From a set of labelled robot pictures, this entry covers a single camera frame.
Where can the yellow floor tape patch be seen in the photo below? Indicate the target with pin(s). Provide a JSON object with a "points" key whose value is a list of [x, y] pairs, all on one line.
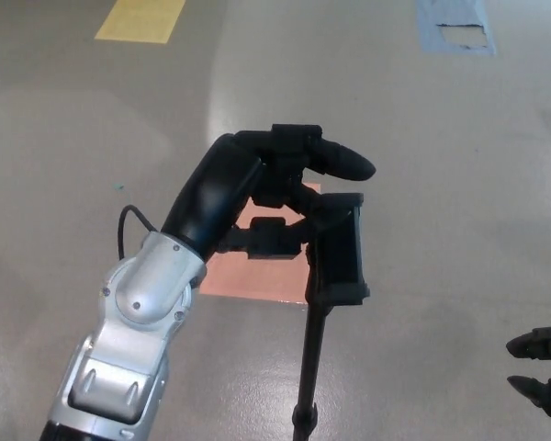
{"points": [[140, 20]]}

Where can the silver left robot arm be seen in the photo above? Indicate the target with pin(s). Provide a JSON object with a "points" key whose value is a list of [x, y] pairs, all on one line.
{"points": [[133, 321]]}

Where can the pink floor tape patch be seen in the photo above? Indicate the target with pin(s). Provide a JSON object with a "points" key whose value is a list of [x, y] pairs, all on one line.
{"points": [[252, 280]]}

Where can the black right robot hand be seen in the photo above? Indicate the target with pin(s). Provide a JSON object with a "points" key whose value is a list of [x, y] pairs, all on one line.
{"points": [[548, 349]]}

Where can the black phone stand tripod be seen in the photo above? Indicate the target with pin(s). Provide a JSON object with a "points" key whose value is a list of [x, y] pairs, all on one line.
{"points": [[337, 248]]}

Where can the torn blue floor tape patch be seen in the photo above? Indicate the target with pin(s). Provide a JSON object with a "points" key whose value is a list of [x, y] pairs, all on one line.
{"points": [[429, 27]]}

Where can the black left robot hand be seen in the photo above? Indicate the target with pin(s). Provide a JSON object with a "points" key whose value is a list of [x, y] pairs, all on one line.
{"points": [[216, 188]]}

